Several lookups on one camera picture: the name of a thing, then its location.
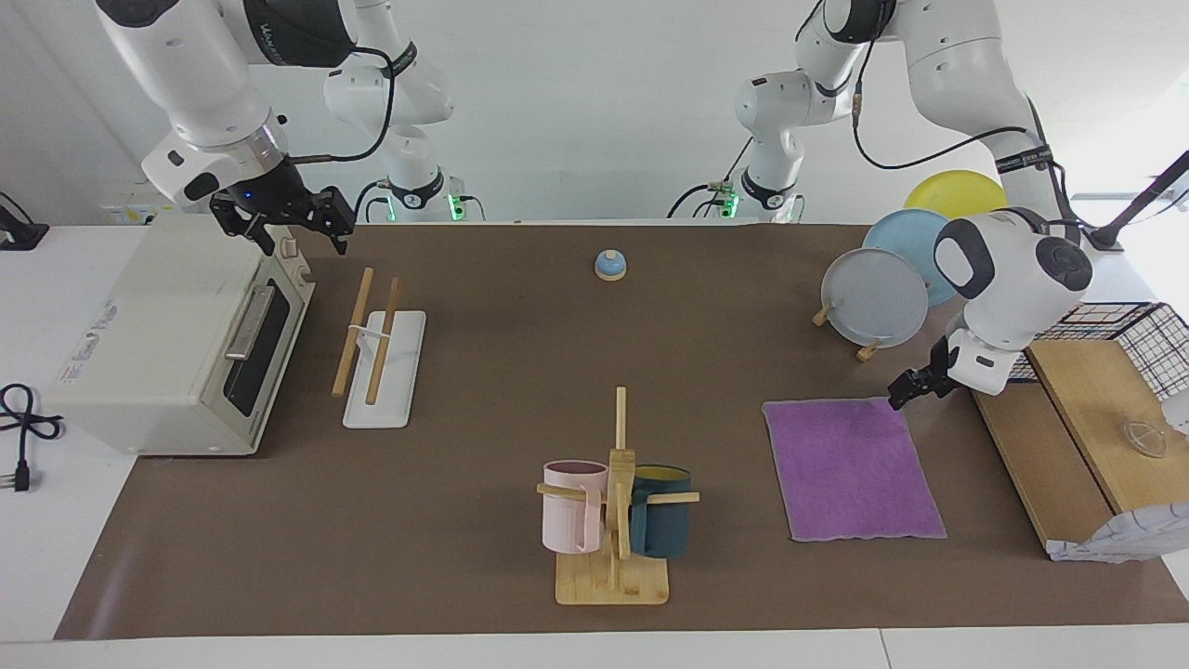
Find grey plate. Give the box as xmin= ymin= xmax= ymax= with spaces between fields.
xmin=820 ymin=247 xmax=930 ymax=349

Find white power strip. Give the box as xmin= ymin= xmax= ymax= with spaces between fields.
xmin=100 ymin=189 xmax=179 ymax=226

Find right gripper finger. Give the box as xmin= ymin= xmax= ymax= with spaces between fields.
xmin=212 ymin=204 xmax=277 ymax=256
xmin=314 ymin=188 xmax=358 ymax=256

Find black power cable with plug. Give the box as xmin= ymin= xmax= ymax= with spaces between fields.
xmin=0 ymin=384 xmax=64 ymax=493

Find purple and grey towel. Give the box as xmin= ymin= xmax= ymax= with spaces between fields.
xmin=762 ymin=398 xmax=948 ymax=543

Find cream toaster oven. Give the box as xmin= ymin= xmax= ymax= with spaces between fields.
xmin=45 ymin=214 xmax=317 ymax=456

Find clear glass lid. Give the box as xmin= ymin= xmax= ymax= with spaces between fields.
xmin=1119 ymin=418 xmax=1167 ymax=458

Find pink mug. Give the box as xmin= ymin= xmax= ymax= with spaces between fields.
xmin=542 ymin=460 xmax=609 ymax=555

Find wooden plate rack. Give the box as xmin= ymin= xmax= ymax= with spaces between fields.
xmin=811 ymin=299 xmax=882 ymax=363

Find black left base cable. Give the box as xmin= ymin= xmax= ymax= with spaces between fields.
xmin=667 ymin=138 xmax=755 ymax=220

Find wooden mug tree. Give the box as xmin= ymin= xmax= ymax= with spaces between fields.
xmin=536 ymin=387 xmax=700 ymax=607

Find black desk clamp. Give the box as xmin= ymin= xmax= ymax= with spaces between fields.
xmin=0 ymin=190 xmax=49 ymax=252

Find dark teal mug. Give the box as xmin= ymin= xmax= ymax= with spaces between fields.
xmin=630 ymin=465 xmax=693 ymax=559

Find brown table mat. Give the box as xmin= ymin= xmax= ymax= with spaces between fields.
xmin=54 ymin=223 xmax=1189 ymax=640

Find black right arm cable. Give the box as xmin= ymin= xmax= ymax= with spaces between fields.
xmin=279 ymin=45 xmax=398 ymax=166

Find brown wooden board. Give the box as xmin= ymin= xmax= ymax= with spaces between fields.
xmin=969 ymin=381 xmax=1116 ymax=549

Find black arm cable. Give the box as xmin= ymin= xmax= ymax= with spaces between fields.
xmin=850 ymin=0 xmax=1032 ymax=172
xmin=279 ymin=45 xmax=398 ymax=166

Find light wooden board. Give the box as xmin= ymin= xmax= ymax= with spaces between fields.
xmin=1022 ymin=339 xmax=1189 ymax=517

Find white patterned cloth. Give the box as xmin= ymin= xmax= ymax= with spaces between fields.
xmin=1045 ymin=502 xmax=1189 ymax=564

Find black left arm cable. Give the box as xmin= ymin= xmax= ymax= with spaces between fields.
xmin=850 ymin=0 xmax=1032 ymax=172

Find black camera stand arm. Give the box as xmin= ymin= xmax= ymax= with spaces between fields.
xmin=1082 ymin=149 xmax=1189 ymax=254

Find white towel rack wooden bars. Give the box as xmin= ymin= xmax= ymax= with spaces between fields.
xmin=332 ymin=267 xmax=427 ymax=429

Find light blue plate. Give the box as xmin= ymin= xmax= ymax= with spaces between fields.
xmin=862 ymin=208 xmax=962 ymax=308

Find yellow plate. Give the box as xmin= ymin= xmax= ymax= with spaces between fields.
xmin=904 ymin=170 xmax=1009 ymax=221

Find black wire basket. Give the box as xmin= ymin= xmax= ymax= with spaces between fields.
xmin=1008 ymin=302 xmax=1189 ymax=400

